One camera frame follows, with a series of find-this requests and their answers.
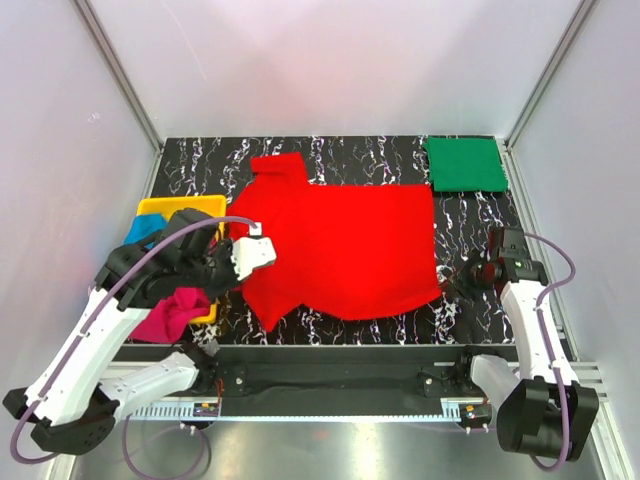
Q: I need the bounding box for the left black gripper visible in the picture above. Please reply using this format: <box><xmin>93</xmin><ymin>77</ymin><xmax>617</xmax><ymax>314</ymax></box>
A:
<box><xmin>181</xmin><ymin>237</ymin><xmax>256</xmax><ymax>304</ymax></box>

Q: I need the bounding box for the red t-shirt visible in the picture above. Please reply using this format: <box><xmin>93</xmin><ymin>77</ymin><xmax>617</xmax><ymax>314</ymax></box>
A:
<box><xmin>228</xmin><ymin>153</ymin><xmax>441</xmax><ymax>331</ymax></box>

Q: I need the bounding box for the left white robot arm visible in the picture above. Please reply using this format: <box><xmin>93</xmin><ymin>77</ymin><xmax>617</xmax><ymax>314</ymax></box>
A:
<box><xmin>2</xmin><ymin>208</ymin><xmax>254</xmax><ymax>464</ymax></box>

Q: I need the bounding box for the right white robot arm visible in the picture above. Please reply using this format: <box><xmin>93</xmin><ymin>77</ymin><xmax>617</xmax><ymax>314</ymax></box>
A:
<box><xmin>447</xmin><ymin>226</ymin><xmax>599</xmax><ymax>472</ymax></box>

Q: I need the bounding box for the yellow plastic bin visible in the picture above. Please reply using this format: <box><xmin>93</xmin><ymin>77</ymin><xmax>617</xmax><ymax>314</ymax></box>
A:
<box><xmin>136</xmin><ymin>195</ymin><xmax>227</xmax><ymax>326</ymax></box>

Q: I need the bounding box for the magenta t-shirt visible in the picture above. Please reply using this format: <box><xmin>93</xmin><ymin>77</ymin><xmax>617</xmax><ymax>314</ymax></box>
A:
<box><xmin>129</xmin><ymin>288</ymin><xmax>211</xmax><ymax>344</ymax></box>

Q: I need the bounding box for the blue t-shirt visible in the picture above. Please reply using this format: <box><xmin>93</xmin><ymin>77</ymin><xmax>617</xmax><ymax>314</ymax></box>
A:
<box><xmin>123</xmin><ymin>213</ymin><xmax>167</xmax><ymax>245</ymax></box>

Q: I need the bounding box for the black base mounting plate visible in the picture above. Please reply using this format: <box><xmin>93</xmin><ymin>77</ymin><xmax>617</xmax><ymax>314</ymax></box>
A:
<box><xmin>102</xmin><ymin>345</ymin><xmax>516</xmax><ymax>396</ymax></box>

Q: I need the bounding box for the folded green t-shirt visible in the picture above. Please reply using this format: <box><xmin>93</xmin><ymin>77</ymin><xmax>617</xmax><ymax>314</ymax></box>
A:
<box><xmin>423</xmin><ymin>136</ymin><xmax>508</xmax><ymax>193</ymax></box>

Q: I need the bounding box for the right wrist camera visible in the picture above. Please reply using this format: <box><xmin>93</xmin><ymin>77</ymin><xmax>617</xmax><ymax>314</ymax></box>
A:
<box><xmin>487</xmin><ymin>226</ymin><xmax>528</xmax><ymax>261</ymax></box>

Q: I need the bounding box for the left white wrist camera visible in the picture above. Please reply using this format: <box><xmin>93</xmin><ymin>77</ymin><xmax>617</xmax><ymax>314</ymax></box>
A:
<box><xmin>231</xmin><ymin>222</ymin><xmax>277</xmax><ymax>282</ymax></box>

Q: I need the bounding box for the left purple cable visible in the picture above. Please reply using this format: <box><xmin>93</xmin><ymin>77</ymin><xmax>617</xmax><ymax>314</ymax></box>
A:
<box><xmin>10</xmin><ymin>215</ymin><xmax>261</xmax><ymax>476</ymax></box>

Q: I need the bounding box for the front aluminium rail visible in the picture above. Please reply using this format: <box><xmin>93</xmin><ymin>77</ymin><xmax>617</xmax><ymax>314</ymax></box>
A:
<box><xmin>67</xmin><ymin>362</ymin><xmax>609</xmax><ymax>422</ymax></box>

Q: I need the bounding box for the right aluminium frame post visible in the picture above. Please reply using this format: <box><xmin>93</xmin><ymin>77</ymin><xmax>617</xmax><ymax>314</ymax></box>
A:
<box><xmin>504</xmin><ymin>0</ymin><xmax>599</xmax><ymax>150</ymax></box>

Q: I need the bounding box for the aluminium frame post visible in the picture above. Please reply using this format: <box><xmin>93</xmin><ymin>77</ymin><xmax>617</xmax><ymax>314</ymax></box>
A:
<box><xmin>71</xmin><ymin>0</ymin><xmax>164</xmax><ymax>153</ymax></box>
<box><xmin>504</xmin><ymin>0</ymin><xmax>599</xmax><ymax>150</ymax></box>

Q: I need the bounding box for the left aluminium frame post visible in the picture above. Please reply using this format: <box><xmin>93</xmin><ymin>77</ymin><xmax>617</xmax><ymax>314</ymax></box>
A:
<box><xmin>71</xmin><ymin>0</ymin><xmax>164</xmax><ymax>153</ymax></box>

